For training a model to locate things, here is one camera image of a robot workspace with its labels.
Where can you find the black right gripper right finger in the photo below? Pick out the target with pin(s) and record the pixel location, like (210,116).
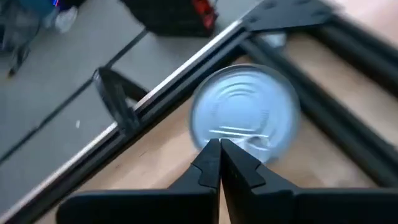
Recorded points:
(295,207)

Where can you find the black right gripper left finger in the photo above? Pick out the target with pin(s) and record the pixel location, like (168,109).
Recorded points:
(149,207)

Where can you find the blue label seafood can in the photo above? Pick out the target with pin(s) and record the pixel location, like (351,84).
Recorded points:
(245,102)

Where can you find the black red tool case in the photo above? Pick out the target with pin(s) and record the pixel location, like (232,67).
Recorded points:
(161,18)

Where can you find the black corner plate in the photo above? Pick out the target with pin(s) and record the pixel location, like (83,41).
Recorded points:
(280,15)

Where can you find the person's white shoe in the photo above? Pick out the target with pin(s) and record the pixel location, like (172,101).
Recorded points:
(66,18)

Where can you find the black aluminium frame rail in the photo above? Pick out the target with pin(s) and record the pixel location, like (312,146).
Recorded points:
(367,63)
(342,137)

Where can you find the black table edge rail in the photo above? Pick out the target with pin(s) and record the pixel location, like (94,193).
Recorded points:
(174,90)

